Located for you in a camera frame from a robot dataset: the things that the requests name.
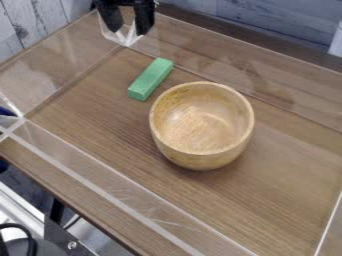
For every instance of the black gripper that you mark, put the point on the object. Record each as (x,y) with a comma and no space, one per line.
(113,18)

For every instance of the green rectangular block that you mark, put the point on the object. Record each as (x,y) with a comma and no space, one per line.
(150,78)

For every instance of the brown wooden bowl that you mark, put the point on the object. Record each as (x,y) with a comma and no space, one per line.
(202,123)

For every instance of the black metal table leg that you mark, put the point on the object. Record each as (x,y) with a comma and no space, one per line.
(57,211)

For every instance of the clear acrylic enclosure wall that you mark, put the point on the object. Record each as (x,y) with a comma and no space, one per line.
(79,138)

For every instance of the grey metal bracket with screw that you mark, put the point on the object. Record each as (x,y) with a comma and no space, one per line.
(63,244)

